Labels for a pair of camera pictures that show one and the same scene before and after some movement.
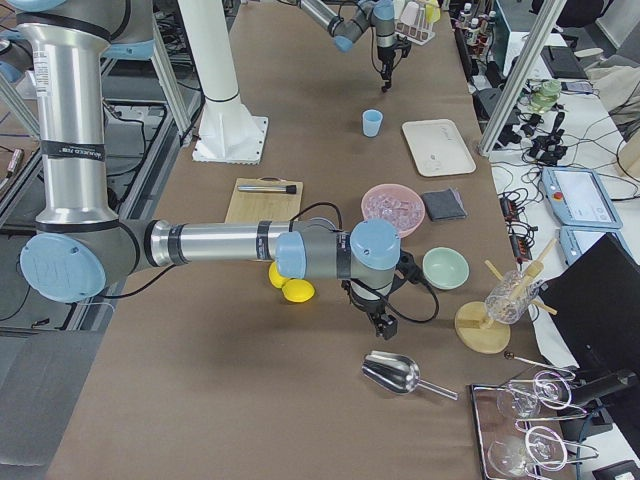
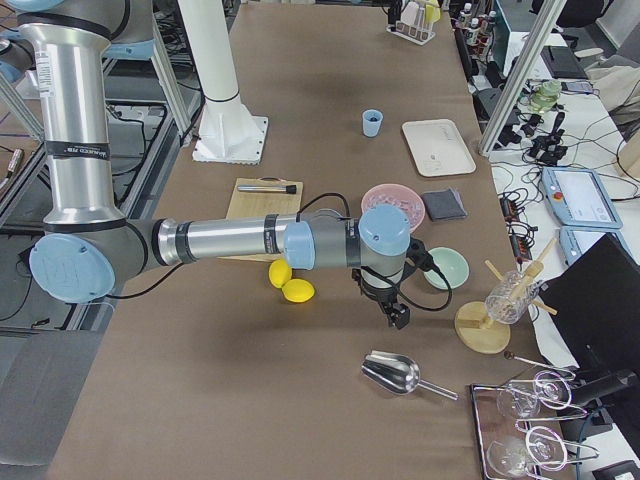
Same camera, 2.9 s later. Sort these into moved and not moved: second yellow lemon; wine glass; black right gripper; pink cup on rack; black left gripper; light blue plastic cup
Moved: black right gripper; black left gripper
Not moved: light blue plastic cup; second yellow lemon; wine glass; pink cup on rack
